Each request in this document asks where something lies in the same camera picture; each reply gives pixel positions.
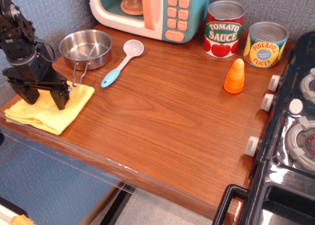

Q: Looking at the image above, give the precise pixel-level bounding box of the clear acrylic table guard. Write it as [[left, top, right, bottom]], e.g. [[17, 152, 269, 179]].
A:
[[0, 115, 218, 215]]

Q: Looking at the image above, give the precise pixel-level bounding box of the black toy stove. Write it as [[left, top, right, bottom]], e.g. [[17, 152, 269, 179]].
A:
[[213, 32, 315, 225]]

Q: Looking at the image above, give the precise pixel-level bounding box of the toy microwave teal and white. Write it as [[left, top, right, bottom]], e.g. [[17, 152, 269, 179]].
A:
[[89, 0, 210, 43]]

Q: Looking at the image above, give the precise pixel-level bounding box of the steel pot with handle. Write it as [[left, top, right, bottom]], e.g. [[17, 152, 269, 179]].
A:
[[59, 30, 113, 87]]

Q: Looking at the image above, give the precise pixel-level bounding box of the tomato sauce can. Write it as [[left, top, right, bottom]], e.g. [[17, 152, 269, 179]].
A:
[[204, 0, 245, 58]]

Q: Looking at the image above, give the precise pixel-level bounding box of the orange object bottom left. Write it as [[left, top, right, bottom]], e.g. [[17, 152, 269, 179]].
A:
[[9, 215, 35, 225]]

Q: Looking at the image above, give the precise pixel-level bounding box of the pineapple slices can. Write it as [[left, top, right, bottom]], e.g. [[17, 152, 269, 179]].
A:
[[243, 21, 289, 68]]

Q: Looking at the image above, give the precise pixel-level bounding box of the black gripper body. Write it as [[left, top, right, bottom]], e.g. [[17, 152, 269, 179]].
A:
[[2, 41, 72, 94]]

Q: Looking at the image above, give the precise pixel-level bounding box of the yellow cloth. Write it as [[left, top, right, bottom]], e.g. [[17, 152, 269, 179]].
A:
[[4, 85, 95, 135]]

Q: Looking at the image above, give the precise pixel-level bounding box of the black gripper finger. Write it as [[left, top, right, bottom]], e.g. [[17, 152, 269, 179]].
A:
[[50, 89, 69, 110], [11, 83, 39, 104]]

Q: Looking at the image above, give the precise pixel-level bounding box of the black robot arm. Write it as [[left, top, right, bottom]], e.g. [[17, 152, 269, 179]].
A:
[[0, 0, 71, 110]]

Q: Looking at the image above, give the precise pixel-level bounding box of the orange toy carrot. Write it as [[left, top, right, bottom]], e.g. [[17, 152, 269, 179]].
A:
[[223, 58, 245, 94]]

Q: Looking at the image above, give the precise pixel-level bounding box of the white spoon teal handle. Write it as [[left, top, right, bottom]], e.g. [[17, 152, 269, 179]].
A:
[[100, 39, 144, 88]]

